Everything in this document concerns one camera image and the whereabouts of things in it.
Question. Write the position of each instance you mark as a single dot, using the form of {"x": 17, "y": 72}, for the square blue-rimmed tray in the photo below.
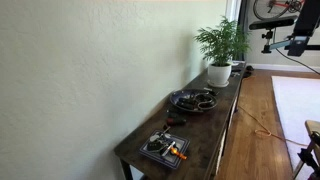
{"x": 165, "y": 148}

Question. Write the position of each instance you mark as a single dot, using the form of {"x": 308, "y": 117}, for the white area rug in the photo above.
{"x": 297, "y": 100}

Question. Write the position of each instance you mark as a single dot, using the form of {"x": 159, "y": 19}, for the bicycle on wall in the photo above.
{"x": 270, "y": 9}

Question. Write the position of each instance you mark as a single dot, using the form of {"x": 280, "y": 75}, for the dark wooden console table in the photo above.
{"x": 204, "y": 131}

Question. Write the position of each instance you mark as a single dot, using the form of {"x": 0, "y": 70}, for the black stereo camera bar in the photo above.
{"x": 273, "y": 23}

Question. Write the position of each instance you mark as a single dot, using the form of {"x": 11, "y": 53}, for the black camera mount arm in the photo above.
{"x": 305, "y": 25}

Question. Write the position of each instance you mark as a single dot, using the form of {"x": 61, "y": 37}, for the wooden folding chair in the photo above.
{"x": 310, "y": 156}

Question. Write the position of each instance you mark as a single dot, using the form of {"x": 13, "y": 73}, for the black light with red end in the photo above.
{"x": 175, "y": 121}

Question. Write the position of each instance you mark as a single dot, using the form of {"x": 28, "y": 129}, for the bunch of keys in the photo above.
{"x": 158, "y": 142}

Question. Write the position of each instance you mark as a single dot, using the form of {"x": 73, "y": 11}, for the round dark blue plate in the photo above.
{"x": 193, "y": 100}

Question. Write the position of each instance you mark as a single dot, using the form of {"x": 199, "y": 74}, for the potted green fern plant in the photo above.
{"x": 221, "y": 45}

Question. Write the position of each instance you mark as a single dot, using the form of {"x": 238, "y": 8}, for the orange handled tool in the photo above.
{"x": 178, "y": 154}

